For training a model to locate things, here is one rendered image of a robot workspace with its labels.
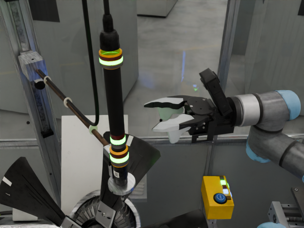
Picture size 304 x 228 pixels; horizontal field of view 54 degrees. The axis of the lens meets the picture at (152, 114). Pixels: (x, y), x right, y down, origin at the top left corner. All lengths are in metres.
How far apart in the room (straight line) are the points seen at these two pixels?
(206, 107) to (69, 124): 0.67
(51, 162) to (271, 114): 1.13
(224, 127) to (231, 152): 1.03
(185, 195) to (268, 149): 1.23
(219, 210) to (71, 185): 0.59
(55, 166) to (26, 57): 0.62
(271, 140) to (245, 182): 1.19
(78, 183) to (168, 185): 0.79
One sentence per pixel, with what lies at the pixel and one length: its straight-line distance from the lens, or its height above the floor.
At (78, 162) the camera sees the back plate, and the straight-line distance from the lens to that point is 1.20.
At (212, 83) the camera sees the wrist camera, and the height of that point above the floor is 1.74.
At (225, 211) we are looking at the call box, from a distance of 1.28.
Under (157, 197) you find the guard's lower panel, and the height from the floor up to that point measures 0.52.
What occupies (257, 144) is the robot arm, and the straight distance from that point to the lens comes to 0.80.
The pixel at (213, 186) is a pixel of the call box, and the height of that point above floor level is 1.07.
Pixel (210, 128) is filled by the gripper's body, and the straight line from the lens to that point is 0.68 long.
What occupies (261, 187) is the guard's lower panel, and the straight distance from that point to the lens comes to 2.03.
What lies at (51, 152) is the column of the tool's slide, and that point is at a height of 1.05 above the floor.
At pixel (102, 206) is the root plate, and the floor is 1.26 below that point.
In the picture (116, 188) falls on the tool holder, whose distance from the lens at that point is 0.76.
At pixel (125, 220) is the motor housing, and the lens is 1.09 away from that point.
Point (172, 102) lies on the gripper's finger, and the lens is 0.68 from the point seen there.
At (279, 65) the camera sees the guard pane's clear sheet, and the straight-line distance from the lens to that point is 1.52.
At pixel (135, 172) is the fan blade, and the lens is 0.91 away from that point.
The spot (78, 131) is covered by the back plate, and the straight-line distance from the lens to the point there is 1.19.
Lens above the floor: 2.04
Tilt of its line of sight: 35 degrees down
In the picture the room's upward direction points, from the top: straight up
